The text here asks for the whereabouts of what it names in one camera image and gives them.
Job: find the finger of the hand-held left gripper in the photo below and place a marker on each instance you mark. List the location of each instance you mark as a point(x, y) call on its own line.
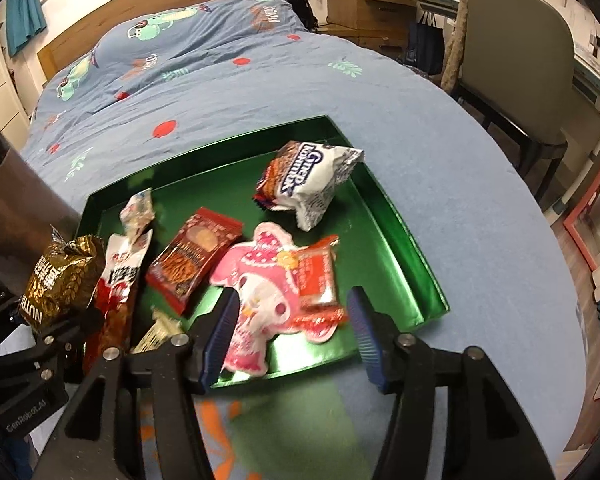
point(65, 340)
point(0, 315)

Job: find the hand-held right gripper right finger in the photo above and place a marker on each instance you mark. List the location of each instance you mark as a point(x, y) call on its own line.
point(367, 340)

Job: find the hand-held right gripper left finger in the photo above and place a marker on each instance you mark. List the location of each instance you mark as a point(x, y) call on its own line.
point(220, 340)

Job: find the dark brown gold snack packet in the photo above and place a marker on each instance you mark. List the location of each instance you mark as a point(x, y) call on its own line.
point(60, 280)

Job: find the beige small snack packet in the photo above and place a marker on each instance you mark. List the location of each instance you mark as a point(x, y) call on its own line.
point(155, 332)

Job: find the red and white snack packet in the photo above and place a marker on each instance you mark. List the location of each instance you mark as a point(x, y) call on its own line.
point(115, 290)

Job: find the pink cartoon shaped packet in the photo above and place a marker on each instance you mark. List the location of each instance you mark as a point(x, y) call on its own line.
point(260, 280)

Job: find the small red snack packet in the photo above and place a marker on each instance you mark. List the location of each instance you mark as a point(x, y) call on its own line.
point(317, 275)

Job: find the maroon square snack packet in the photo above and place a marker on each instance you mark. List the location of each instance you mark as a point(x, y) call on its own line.
point(190, 260)

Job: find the green tray box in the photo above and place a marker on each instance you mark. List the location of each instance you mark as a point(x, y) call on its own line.
point(370, 220)

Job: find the small grey white candy packet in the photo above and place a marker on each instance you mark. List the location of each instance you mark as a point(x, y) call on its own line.
point(137, 212)

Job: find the white and red cookie packet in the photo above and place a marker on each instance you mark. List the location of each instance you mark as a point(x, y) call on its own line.
point(310, 175)

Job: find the cream wardrobe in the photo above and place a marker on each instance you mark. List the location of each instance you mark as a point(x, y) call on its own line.
point(0, 75)

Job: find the red framed board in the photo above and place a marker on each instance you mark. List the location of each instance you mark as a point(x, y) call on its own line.
point(587, 220)

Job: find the dark tote bag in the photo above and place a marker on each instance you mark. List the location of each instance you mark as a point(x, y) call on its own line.
point(425, 45)

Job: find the teal curtain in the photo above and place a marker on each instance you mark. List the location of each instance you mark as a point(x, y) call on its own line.
point(25, 15)

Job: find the beige knitted scarf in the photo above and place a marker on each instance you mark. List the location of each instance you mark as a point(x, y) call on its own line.
point(455, 45)

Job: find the grey chair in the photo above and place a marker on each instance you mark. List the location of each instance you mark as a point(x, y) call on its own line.
point(510, 60)

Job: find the wooden headboard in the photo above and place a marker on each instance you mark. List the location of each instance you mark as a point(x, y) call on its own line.
point(155, 5)

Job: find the black backpack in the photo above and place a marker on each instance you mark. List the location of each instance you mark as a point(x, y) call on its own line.
point(285, 0)

